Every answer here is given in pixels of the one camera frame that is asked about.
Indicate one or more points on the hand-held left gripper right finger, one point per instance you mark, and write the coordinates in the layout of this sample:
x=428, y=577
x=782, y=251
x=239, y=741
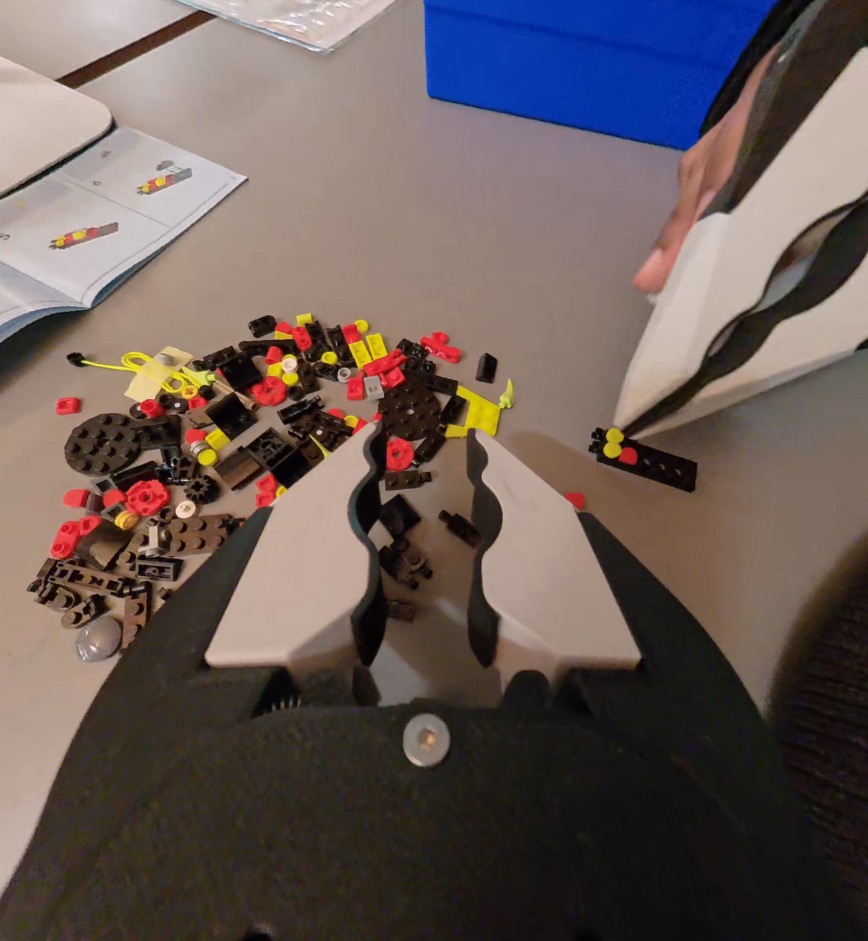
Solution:
x=551, y=588

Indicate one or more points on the dark knitted sleeve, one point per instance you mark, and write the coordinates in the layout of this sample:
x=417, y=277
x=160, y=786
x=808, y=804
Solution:
x=845, y=735

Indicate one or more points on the person's right hand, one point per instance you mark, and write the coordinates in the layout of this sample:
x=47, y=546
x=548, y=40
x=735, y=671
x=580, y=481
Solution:
x=691, y=184

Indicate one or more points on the blue box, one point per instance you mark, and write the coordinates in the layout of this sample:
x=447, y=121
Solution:
x=551, y=51

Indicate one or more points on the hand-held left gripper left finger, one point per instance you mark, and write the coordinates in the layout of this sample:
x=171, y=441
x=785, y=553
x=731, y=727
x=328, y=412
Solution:
x=287, y=588

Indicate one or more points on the white rounded plastic object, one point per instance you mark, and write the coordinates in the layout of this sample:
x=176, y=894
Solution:
x=22, y=110

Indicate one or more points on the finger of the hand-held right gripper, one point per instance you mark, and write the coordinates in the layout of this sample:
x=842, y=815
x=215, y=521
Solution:
x=772, y=184
x=831, y=309

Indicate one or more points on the pile of lego pieces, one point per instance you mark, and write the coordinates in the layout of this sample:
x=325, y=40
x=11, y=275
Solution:
x=117, y=441

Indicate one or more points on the grey lego dome piece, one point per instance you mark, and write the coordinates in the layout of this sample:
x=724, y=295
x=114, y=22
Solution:
x=99, y=639

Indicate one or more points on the yellow lego wedge plate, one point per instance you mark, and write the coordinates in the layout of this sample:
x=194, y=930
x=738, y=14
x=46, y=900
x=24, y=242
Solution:
x=481, y=415

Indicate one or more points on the clear plastic bag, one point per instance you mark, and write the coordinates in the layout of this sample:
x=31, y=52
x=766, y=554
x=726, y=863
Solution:
x=294, y=18

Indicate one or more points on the black lego plate assembly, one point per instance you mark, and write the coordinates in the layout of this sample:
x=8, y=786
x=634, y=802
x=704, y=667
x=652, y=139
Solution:
x=662, y=467

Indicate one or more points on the lego instruction booklet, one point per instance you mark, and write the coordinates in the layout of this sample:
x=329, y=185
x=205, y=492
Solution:
x=110, y=220

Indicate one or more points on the lime lego claw piece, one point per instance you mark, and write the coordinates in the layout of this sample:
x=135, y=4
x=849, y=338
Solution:
x=507, y=397

